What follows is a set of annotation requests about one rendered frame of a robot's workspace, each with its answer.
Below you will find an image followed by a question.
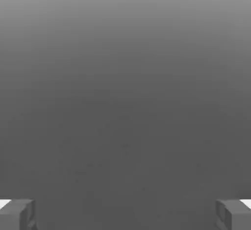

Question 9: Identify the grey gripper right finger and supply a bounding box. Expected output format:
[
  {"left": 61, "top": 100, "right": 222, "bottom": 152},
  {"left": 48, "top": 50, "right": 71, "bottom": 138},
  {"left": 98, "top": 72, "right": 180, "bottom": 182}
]
[{"left": 214, "top": 199, "right": 251, "bottom": 230}]

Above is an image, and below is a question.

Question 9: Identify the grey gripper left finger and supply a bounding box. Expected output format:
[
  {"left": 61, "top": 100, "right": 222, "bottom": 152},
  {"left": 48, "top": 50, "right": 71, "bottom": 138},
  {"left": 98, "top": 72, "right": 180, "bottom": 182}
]
[{"left": 0, "top": 199, "right": 37, "bottom": 230}]

